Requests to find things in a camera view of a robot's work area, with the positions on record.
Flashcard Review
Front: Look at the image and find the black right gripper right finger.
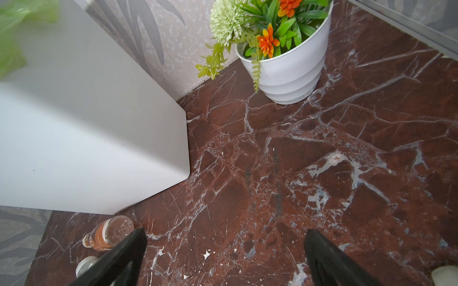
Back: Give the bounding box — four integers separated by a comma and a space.
304, 229, 380, 286

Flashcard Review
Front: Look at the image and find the white trash bin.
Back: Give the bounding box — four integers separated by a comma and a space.
1, 1, 190, 215

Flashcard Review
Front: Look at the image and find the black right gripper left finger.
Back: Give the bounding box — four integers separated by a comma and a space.
71, 228, 147, 286

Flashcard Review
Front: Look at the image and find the brown gold coffee bottle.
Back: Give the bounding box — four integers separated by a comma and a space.
82, 215, 134, 251

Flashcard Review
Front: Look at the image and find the white pot flower plant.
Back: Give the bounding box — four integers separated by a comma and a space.
196, 0, 334, 105

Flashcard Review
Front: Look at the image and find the green bin liner bag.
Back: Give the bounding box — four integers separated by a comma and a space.
1, 0, 60, 79

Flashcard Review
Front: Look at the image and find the cream rubber glove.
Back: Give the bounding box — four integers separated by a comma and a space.
431, 265, 458, 286

